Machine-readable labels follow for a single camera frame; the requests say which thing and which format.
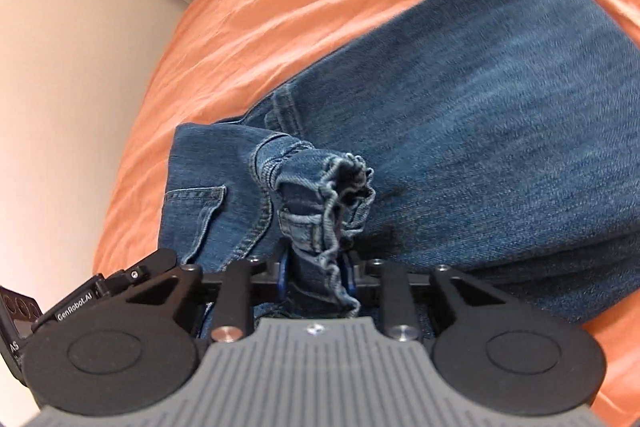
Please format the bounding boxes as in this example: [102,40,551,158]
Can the orange bed sheet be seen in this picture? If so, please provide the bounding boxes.
[94,0,639,426]

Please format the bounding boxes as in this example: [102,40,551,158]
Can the blue denim jeans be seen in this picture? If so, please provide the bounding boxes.
[158,0,639,322]

